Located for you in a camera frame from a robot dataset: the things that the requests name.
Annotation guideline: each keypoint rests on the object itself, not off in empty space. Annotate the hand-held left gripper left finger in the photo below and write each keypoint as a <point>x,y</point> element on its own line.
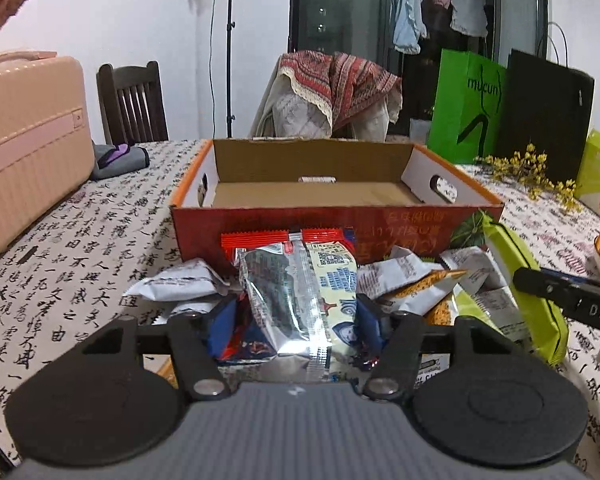
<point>222,327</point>

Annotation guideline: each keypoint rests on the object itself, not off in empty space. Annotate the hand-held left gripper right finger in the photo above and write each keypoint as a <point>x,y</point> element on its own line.
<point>370,330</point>

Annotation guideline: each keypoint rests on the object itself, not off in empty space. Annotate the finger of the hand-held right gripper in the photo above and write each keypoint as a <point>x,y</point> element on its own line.
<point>530,280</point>

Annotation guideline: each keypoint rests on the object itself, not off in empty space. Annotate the lime green snack packet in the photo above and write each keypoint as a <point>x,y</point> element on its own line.
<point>510,245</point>

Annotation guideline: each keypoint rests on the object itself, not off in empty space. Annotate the silver snack packet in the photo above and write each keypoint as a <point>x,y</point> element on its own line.
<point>275,310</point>

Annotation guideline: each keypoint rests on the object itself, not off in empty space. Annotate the pile of snack packets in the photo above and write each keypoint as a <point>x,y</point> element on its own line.
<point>180,280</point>

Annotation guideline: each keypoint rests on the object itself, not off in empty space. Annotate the orange patterned snack packet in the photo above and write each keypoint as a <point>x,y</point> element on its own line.
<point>430,285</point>

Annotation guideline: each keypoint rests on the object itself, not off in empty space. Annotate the red snack packet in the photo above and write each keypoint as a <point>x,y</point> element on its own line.
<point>260,240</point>

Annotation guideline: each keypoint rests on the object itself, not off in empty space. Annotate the orange cardboard box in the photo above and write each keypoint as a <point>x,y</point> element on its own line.
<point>310,200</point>

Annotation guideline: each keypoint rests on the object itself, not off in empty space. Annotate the yellow flower branch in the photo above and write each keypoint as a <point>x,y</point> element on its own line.
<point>517,160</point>

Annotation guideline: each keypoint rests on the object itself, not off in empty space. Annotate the calligraphy print tablecloth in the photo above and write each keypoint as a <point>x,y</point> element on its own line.
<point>80,260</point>

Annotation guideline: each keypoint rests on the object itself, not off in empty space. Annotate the small white wrapper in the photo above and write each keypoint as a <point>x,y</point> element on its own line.
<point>316,179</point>

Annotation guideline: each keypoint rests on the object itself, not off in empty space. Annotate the black paper bag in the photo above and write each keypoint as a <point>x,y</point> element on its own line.
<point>545,120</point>

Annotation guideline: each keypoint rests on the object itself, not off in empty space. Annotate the white plastic container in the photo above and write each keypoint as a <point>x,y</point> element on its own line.
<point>421,130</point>

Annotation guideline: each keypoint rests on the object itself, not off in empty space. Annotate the green paper bag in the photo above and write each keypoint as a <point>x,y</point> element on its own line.
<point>455,110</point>

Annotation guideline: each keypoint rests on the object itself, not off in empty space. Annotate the grey purple pouch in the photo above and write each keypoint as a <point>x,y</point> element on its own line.
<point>125,162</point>

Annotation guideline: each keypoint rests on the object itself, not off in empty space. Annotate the beige quilted covered chair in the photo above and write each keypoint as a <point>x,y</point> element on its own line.
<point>295,115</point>

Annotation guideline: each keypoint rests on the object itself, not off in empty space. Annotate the dark wooden chair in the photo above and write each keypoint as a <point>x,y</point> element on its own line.
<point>130,105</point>

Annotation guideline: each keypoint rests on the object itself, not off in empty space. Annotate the red patterned cloth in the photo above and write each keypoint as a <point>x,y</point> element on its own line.
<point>350,85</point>

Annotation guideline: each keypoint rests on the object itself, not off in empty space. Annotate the studio light on stand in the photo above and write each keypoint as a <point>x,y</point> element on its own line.
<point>229,60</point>

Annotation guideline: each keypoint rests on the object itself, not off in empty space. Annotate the pink suitcase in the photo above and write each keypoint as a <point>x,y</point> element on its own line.
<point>25,135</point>

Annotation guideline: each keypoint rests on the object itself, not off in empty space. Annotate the hanging light blue garment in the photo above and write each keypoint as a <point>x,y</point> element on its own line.
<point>407,15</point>

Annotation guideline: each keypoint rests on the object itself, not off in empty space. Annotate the black framed glass door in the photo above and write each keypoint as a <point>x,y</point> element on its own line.
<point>340,10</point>

